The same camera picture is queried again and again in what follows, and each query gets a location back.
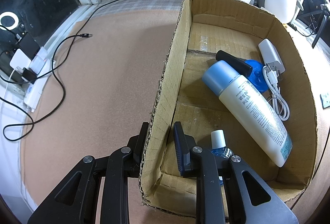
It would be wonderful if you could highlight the cardboard box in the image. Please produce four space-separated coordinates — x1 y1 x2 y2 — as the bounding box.
139 0 318 217

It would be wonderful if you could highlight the white USB wall charger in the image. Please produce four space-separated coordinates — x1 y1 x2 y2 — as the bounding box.
258 39 285 74

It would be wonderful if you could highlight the small blue liquid bottle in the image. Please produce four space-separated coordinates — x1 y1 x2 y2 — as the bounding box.
211 130 233 170

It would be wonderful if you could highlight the white bottle with blue cap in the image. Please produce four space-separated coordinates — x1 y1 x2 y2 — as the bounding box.
202 60 292 167

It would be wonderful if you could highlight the black cylindrical tube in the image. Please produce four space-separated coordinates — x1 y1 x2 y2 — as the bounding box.
215 50 253 78

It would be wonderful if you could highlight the blue round lid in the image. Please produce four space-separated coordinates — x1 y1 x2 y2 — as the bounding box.
244 59 269 93

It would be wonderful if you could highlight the white power strip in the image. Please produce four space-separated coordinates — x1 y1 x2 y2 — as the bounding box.
24 47 53 112

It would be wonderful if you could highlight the black plug adapter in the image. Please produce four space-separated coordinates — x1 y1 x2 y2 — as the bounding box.
15 67 37 84

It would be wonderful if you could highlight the checkered white mat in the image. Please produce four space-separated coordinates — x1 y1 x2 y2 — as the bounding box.
93 0 183 17

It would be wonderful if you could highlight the white power adapter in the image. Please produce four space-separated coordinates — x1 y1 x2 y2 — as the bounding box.
9 49 31 74

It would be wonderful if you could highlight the black tripod stand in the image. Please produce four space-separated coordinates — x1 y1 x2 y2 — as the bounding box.
298 4 329 48

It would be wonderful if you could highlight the white USB cable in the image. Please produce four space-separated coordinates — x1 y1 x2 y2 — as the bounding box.
262 61 290 122

